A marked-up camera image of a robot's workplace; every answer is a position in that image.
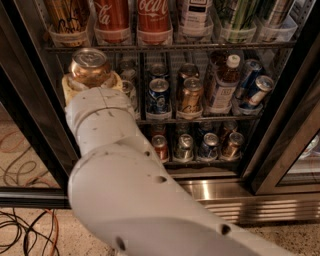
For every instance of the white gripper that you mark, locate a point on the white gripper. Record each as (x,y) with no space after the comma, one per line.
(99,102)

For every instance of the orange gold soda can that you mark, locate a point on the orange gold soda can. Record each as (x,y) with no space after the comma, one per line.
(90,67)

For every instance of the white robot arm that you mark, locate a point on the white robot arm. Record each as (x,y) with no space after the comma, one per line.
(120,191)

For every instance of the white green can middle shelf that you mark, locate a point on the white green can middle shelf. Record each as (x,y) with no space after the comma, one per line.
(129,89)

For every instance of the blue can middle shelf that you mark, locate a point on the blue can middle shelf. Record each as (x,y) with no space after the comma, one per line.
(158,96)

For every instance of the blue can shelf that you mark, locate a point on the blue can shelf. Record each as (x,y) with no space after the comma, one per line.
(158,96)
(209,147)

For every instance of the red Coca-Cola can left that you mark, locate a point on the red Coca-Cola can left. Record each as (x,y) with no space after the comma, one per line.
(112,20)

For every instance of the red coca-cola can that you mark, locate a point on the red coca-cola can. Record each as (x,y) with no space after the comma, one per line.
(112,20)
(153,20)

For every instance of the red can bottom shelf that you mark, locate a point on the red can bottom shelf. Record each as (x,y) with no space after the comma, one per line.
(160,145)

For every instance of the red Coca-Cola can right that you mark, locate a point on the red Coca-Cola can right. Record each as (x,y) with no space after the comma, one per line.
(153,20)

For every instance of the gold can middle shelf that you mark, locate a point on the gold can middle shelf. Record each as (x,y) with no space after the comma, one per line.
(189,100)

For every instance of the gold can shelf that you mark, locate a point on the gold can shelf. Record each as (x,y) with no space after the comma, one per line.
(231,149)
(189,100)

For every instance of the silver can bottom shelf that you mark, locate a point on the silver can bottom shelf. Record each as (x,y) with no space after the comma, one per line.
(184,148)

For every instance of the white labelled bottle top shelf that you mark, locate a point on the white labelled bottle top shelf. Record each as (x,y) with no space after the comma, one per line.
(194,16)

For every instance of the blue can bottom shelf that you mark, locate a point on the blue can bottom shelf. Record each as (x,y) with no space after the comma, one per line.
(209,147)

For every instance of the stainless steel fridge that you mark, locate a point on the stainless steel fridge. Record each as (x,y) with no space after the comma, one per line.
(219,186)

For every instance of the blue silver can rear right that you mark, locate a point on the blue silver can rear right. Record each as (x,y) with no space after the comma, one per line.
(250,70)

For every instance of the blue silver can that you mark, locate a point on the blue silver can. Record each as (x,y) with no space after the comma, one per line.
(250,70)
(262,85)

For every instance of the gold can bottom shelf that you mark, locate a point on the gold can bottom shelf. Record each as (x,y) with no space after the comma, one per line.
(231,149)

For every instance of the green striped can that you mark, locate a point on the green striped can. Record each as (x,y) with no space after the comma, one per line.
(236,16)

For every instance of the blue silver can front right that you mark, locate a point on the blue silver can front right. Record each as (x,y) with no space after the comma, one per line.
(262,85)

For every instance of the silver green can right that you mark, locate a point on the silver green can right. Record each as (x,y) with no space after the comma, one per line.
(272,14)

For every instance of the right glass fridge door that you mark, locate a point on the right glass fridge door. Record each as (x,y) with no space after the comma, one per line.
(282,157)

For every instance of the brown tea bottle white cap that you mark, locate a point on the brown tea bottle white cap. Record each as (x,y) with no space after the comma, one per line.
(225,80)

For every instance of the middle wire shelf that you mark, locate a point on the middle wire shelf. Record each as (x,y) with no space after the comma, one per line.
(200,119)

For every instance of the wire shelf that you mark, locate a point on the wire shelf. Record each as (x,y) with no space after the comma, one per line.
(200,119)
(179,47)

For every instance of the top wire shelf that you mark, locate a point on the top wire shelf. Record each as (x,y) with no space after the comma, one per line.
(179,47)

